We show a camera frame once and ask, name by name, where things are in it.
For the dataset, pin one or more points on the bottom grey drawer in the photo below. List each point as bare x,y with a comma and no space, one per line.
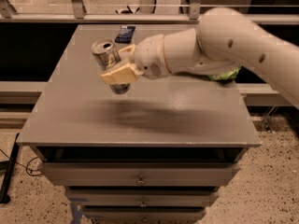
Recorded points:
129,213

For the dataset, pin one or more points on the grey drawer cabinet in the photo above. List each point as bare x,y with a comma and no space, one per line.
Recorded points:
178,119

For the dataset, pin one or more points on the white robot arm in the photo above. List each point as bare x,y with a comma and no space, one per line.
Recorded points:
222,40

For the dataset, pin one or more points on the grey drawer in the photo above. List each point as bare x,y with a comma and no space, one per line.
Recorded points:
142,197
129,213
139,174

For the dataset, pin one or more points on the middle grey drawer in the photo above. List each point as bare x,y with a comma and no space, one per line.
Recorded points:
142,197

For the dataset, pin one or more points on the silver blue redbull can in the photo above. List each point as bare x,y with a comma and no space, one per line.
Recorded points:
106,55

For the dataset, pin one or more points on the metal railing frame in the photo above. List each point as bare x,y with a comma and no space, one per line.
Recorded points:
134,11

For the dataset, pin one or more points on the top grey drawer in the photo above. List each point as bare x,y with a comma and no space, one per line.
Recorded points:
139,174

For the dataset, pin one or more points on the black floor stand bar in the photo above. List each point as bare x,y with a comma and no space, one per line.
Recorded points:
8,167

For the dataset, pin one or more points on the dark blue snack packet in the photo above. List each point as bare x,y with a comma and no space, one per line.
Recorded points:
125,34

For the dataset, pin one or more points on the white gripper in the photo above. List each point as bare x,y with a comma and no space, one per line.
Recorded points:
150,57

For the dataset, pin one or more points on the green chip bag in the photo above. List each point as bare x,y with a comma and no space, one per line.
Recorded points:
231,74

